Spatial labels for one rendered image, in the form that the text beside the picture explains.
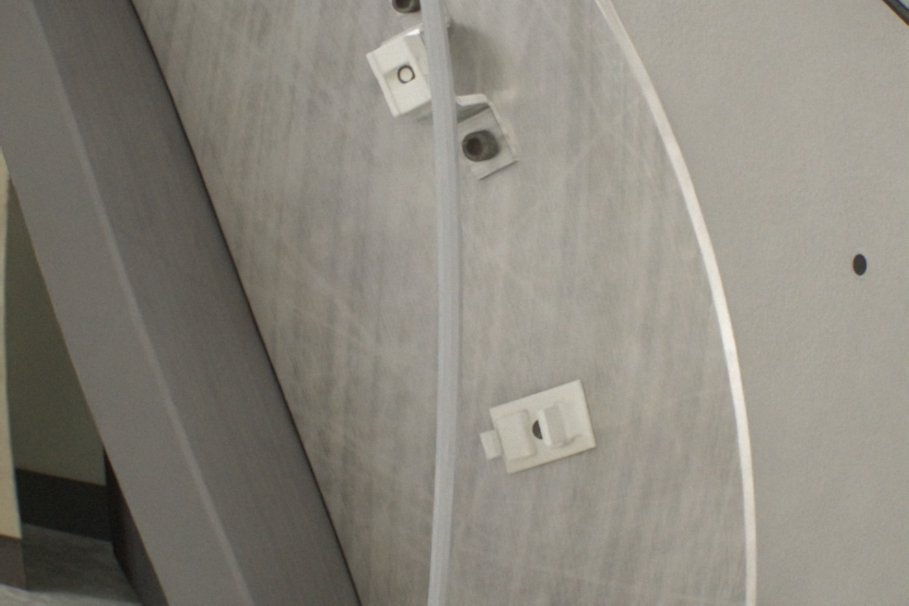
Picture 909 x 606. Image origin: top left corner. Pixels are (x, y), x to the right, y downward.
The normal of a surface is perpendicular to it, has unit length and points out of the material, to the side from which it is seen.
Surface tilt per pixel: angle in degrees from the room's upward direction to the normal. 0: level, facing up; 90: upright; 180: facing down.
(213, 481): 67
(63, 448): 90
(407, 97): 90
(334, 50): 90
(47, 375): 90
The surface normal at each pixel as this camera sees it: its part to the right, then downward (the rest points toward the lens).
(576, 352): -0.49, 0.11
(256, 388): 0.80, -0.33
